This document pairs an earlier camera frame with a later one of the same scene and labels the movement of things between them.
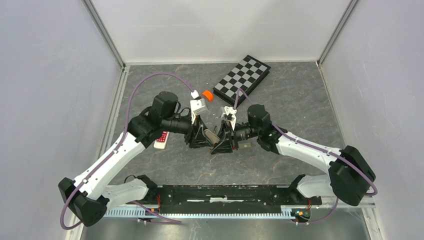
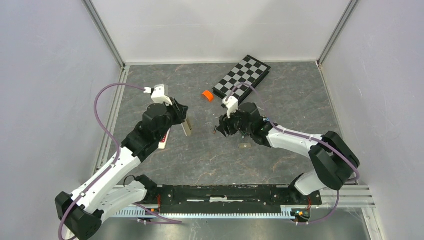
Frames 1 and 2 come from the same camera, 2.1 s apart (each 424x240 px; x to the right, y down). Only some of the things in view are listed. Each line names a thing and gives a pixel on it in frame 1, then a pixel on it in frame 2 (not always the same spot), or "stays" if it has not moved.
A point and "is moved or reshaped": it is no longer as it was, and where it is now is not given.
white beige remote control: (212, 136) is moved or reshaped
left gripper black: (195, 137) -> (179, 110)
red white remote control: (161, 142) stays
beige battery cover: (245, 145) stays
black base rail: (231, 199) stays
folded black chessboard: (247, 74) stays
